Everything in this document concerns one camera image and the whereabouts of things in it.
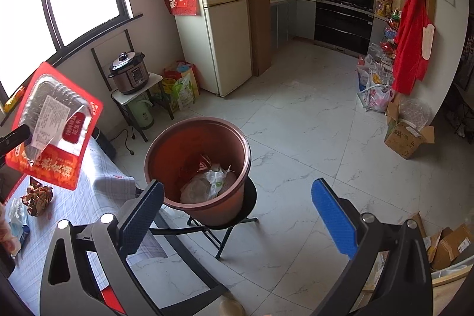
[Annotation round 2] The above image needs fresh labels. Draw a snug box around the red plastic food tray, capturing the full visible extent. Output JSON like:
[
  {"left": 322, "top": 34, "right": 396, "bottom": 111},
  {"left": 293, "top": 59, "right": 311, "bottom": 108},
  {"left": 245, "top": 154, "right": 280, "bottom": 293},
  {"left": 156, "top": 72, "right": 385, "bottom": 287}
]
[{"left": 6, "top": 62, "right": 103, "bottom": 191}]

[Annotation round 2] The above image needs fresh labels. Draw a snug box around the white plastic bag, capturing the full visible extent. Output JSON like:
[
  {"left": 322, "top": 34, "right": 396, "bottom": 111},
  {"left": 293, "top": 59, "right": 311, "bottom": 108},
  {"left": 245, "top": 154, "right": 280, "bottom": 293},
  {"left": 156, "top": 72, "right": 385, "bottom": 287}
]
[{"left": 180, "top": 163, "right": 238, "bottom": 205}]

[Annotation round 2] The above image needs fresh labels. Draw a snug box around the cardboard box by wall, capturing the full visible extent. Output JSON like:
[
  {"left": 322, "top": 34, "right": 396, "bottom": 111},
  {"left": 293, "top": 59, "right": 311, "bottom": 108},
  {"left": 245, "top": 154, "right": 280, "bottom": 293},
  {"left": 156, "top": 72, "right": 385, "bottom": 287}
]
[{"left": 384, "top": 102, "right": 435, "bottom": 160}]

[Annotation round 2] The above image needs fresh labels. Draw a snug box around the blue plaid tablecloth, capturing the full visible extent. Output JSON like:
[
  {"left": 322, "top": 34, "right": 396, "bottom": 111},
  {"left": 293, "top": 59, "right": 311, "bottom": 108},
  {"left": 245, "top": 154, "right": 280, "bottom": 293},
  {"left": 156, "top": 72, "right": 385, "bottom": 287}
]
[{"left": 6, "top": 135, "right": 170, "bottom": 316}]

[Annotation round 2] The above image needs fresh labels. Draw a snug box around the black folding stool stand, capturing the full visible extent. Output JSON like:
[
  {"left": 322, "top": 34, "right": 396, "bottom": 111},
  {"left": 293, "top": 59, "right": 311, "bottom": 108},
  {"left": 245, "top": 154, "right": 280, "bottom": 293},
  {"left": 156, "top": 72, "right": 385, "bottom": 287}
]
[{"left": 148, "top": 176, "right": 260, "bottom": 260}]

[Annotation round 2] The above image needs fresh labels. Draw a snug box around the red brown snack wrapper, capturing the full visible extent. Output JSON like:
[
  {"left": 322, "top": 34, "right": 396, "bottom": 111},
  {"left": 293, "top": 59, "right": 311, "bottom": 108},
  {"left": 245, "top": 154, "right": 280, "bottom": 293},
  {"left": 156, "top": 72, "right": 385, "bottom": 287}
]
[{"left": 21, "top": 177, "right": 53, "bottom": 216}]

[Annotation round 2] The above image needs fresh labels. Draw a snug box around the black pressure cooker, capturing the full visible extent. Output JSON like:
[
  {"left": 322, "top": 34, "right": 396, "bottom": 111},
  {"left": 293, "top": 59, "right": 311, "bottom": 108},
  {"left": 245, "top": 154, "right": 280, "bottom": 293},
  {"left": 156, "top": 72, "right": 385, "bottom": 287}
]
[{"left": 108, "top": 51, "right": 149, "bottom": 94}]

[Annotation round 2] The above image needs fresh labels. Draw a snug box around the red apron on wall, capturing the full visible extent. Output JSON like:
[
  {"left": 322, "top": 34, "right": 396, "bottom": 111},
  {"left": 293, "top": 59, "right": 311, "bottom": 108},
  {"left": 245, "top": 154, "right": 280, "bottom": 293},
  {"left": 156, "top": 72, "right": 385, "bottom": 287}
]
[{"left": 392, "top": 0, "right": 435, "bottom": 95}]

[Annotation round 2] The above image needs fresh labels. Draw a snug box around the green white shopping bag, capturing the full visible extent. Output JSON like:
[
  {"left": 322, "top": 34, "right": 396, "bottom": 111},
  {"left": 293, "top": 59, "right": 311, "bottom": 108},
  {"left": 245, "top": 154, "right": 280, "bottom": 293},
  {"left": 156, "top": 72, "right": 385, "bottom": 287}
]
[{"left": 161, "top": 61, "right": 200, "bottom": 112}]

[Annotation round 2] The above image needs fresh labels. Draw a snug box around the cardboard boxes lower right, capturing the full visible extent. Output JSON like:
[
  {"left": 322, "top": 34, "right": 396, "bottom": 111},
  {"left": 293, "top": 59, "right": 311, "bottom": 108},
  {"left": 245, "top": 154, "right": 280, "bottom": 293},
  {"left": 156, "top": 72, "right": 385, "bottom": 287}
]
[{"left": 410, "top": 213, "right": 473, "bottom": 271}]

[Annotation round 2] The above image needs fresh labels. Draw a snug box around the black kitchen stove unit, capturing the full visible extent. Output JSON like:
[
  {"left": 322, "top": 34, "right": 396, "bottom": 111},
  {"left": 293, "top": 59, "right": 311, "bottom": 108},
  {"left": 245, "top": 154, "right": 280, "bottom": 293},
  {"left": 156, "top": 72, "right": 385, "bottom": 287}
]
[{"left": 314, "top": 0, "right": 374, "bottom": 56}]

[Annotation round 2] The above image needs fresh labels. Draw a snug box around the cream refrigerator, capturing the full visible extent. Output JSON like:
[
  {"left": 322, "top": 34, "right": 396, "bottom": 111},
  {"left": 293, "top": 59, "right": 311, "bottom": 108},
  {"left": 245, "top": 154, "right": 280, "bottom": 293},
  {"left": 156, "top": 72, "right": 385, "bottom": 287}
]
[{"left": 175, "top": 0, "right": 252, "bottom": 97}]

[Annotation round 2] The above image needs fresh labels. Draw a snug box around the brown plastic trash bucket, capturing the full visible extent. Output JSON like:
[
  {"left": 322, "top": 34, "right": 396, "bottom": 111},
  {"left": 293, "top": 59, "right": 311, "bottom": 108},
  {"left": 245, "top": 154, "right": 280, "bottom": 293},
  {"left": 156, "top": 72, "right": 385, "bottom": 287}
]
[{"left": 144, "top": 117, "right": 252, "bottom": 225}]

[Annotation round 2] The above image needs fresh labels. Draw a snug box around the yellow red item on sill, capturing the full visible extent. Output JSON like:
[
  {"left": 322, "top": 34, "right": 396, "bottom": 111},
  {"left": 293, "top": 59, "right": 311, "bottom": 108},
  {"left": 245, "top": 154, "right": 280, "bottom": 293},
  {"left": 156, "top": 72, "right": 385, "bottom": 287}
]
[{"left": 3, "top": 86, "right": 26, "bottom": 113}]

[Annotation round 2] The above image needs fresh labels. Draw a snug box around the green thermos jug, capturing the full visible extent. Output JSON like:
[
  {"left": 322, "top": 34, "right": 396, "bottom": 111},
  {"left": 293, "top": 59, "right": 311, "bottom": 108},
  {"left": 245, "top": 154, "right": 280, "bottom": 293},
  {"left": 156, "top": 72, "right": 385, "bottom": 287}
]
[{"left": 127, "top": 94, "right": 154, "bottom": 130}]

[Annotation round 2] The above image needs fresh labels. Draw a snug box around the small white side table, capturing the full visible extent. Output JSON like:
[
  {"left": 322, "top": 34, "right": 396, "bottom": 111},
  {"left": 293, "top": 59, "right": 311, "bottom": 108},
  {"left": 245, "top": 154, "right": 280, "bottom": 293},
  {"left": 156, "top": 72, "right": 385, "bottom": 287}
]
[{"left": 110, "top": 73, "right": 174, "bottom": 143}]

